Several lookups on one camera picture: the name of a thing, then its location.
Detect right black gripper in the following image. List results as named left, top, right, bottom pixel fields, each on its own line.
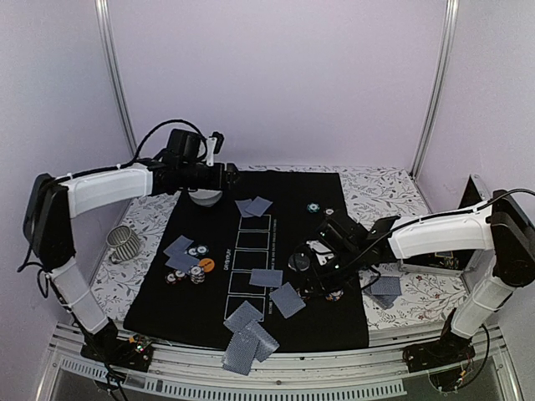
left=299, top=245, right=364, bottom=297

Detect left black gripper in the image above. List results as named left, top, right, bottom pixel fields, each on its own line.
left=181, top=163, right=246, bottom=191

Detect blue card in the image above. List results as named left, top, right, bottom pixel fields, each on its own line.
left=164, top=236, right=193, bottom=257
left=235, top=199, right=253, bottom=218

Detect black dealer button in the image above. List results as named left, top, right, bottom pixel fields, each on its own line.
left=288, top=252, right=311, bottom=272

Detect blue playing card deck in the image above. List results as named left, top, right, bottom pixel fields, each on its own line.
left=363, top=276, right=402, bottom=310

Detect teal chip stack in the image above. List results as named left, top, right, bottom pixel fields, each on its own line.
left=307, top=202, right=320, bottom=213

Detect spread teal poker chips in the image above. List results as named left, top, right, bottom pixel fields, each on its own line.
left=186, top=245, right=209, bottom=257

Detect orange big blind button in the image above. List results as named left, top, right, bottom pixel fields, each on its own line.
left=198, top=258, right=216, bottom=273

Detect orange chip pair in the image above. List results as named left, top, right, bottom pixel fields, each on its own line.
left=165, top=270, right=187, bottom=285

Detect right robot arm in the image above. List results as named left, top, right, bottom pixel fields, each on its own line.
left=288, top=190, right=534, bottom=364

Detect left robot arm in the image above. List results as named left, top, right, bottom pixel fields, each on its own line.
left=18, top=128, right=237, bottom=363

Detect white ceramic bowl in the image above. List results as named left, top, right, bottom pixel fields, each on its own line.
left=189, top=190, right=222, bottom=207

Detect black poker felt mat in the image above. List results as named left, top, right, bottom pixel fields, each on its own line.
left=124, top=170, right=369, bottom=353

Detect striped metal cup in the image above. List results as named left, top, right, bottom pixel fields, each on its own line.
left=106, top=226, right=140, bottom=264

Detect aluminium poker case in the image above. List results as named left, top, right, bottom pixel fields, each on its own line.
left=398, top=174, right=491, bottom=277

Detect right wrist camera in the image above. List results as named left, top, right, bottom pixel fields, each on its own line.
left=306, top=240, right=335, bottom=266

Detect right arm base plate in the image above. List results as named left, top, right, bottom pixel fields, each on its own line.
left=402, top=332, right=476, bottom=373

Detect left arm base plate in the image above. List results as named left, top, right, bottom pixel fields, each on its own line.
left=80, top=334, right=154, bottom=373

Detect left aluminium frame post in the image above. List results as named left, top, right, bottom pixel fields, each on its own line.
left=94, top=0, right=138, bottom=156

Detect aluminium frame post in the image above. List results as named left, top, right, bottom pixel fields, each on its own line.
left=94, top=0, right=138, bottom=156
left=410, top=0, right=459, bottom=180

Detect front aluminium rail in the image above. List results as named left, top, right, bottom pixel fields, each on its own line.
left=31, top=322, right=527, bottom=400

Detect right aluminium frame post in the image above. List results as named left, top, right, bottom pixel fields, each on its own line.
left=410, top=0, right=459, bottom=180

